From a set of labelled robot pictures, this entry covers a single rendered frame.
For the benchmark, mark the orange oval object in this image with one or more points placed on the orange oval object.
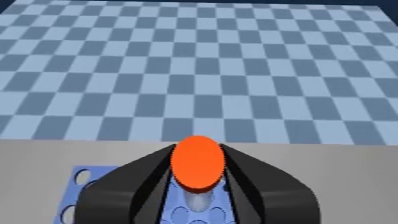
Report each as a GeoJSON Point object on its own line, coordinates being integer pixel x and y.
{"type": "Point", "coordinates": [198, 165]}

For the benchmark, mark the blue perforated tube rack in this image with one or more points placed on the blue perforated tube rack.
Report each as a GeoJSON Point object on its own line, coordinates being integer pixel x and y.
{"type": "Point", "coordinates": [196, 213]}

